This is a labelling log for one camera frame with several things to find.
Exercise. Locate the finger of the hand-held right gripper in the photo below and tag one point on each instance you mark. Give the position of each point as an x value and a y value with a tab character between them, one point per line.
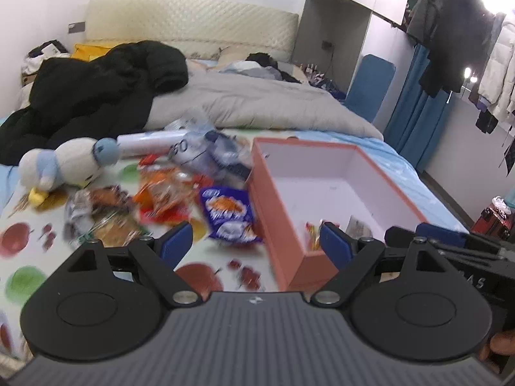
428	229
398	236

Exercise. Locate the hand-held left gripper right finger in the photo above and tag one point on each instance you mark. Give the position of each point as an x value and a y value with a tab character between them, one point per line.
334	245

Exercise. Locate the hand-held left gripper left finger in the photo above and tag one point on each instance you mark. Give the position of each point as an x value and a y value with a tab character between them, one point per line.
177	243

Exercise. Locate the yellow red candy packet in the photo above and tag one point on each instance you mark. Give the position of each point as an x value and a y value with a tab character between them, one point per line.
313	235

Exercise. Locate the small silver packet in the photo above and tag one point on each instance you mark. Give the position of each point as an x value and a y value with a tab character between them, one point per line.
359	228

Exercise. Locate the orange snack packet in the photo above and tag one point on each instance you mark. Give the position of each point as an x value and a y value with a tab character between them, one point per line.
165	191

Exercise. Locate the purple snack packet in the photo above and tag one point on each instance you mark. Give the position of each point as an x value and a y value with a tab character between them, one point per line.
229	215

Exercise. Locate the brown green snack packet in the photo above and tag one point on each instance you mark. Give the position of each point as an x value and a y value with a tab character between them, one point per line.
116	231

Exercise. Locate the orange cardboard box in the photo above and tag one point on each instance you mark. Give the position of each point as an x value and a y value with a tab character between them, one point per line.
273	193

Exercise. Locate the small red snack packet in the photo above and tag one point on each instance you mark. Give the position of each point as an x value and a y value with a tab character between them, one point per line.
149	159

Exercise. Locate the silver snack packet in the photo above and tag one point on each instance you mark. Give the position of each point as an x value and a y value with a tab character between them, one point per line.
78	213

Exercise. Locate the person's right hand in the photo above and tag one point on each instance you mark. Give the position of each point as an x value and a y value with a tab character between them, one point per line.
503	343

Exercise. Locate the red suitcase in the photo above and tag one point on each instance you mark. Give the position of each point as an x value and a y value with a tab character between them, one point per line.
493	221

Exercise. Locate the clear plastic bag blue print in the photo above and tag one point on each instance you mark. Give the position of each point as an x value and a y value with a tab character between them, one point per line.
217	148

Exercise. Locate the white cylindrical tube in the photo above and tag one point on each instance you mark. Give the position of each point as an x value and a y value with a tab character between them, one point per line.
149	142

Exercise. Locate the blue curtain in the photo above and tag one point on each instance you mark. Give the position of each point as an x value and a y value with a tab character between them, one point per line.
418	108

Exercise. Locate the fruit printed mat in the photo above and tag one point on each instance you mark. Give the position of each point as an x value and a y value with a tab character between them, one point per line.
36	241

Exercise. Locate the white blue plush duck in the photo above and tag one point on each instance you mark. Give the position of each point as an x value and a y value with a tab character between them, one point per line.
60	163

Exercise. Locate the blue chair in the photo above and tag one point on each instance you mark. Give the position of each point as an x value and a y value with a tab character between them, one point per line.
368	86

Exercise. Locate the grey duvet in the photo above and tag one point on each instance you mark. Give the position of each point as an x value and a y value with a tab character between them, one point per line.
261	100

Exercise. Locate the white hanging puffer jacket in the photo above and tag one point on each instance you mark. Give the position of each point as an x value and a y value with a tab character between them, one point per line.
501	72

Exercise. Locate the black down jacket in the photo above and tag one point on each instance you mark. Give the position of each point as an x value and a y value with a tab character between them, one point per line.
92	88

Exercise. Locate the black hanging coat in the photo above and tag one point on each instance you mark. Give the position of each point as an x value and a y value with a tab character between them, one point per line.
458	36

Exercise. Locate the dark clothes on bed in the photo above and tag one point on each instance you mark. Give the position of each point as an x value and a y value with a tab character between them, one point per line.
263	62

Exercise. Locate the beige pillow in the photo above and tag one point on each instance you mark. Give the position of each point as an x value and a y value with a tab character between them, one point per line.
233	54

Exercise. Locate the yellow pillow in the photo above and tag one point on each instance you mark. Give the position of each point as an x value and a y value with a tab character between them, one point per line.
88	51

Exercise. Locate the grey hanging jacket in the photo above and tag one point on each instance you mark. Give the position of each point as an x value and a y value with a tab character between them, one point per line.
426	8

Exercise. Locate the cream quilted headboard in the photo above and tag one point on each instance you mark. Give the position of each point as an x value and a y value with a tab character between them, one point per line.
189	22

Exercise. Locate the grey wardrobe cabinet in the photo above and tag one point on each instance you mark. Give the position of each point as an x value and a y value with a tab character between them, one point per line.
338	20

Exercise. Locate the pile of clothes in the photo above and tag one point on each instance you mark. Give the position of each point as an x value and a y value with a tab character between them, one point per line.
40	58

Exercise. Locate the black wall power outlet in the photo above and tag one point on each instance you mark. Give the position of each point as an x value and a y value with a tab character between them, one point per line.
328	44

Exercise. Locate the grey wall switch panel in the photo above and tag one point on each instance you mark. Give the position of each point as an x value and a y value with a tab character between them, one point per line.
76	27

